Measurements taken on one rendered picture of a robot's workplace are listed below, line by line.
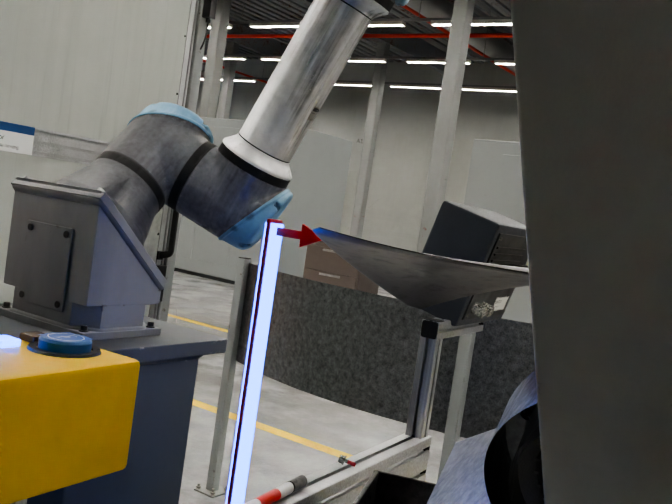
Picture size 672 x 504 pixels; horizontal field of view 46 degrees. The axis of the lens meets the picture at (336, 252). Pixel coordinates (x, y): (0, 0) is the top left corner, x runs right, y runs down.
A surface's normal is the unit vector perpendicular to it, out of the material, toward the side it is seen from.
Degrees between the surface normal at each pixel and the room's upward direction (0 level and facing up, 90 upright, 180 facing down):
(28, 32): 90
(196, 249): 90
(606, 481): 130
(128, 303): 90
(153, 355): 90
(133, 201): 67
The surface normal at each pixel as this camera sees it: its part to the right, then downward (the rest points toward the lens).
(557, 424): -0.47, 0.61
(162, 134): 0.25, -0.45
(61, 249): -0.54, -0.04
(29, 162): 0.86, 0.15
